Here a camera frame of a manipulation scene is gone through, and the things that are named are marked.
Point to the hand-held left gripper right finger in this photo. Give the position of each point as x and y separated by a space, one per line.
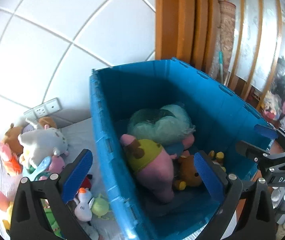
207 177

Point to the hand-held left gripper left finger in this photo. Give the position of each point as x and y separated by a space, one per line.
78 175

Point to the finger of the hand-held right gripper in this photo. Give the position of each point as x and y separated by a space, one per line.
266 131
262 157

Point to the brown bear plush toy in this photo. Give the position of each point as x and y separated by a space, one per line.
187 172

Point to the pink pig plush green shirt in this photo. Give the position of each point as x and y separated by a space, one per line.
155 177

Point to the blue plastic crate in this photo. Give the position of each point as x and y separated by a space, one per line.
207 100

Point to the teal plush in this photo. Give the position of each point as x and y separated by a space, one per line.
157 125

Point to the pink pig plush red dress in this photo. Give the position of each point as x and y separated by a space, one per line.
57 163

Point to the white goose plush toy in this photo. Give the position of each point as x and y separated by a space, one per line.
83 207

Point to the pile of assorted belongings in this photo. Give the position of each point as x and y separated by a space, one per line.
282 97

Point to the small light green plush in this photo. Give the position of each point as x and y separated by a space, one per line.
101 205

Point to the light blue pacifier toy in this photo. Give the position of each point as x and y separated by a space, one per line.
38 168

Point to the white grey plush toy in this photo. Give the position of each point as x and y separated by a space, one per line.
42 142

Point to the green frog plush toy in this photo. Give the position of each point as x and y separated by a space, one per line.
51 217

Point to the orange pink plush toy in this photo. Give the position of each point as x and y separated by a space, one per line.
10 160

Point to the frosted glass partition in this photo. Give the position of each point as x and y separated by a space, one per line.
257 30

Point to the rolled patterned rug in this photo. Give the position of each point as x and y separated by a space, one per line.
227 35

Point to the white wall switch plate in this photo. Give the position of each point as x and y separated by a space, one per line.
53 106

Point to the white wall socket plate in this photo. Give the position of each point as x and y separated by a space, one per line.
40 111
29 115

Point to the wooden door frame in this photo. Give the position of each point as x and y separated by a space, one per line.
182 17

